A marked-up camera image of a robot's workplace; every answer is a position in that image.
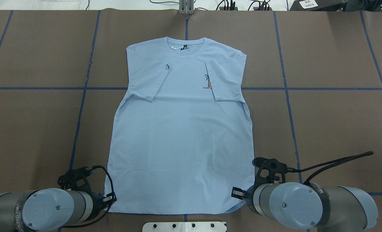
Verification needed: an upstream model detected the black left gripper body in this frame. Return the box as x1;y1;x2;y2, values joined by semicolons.
58;166;117;213

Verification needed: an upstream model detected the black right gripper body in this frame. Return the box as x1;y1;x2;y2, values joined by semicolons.
231;157;288;199

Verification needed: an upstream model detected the light blue t-shirt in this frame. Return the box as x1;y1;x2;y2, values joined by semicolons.
104;37;254;215

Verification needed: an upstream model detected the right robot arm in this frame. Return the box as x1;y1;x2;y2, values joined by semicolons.
231;151;378;232

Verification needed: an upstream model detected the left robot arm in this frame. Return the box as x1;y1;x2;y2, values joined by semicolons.
0;165;117;232

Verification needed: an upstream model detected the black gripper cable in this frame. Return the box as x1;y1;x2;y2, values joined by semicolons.
286;151;374;186

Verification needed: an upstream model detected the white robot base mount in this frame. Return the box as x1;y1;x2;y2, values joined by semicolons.
142;221;228;232

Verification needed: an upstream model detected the aluminium frame post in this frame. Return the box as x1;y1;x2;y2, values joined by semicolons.
178;0;195;15

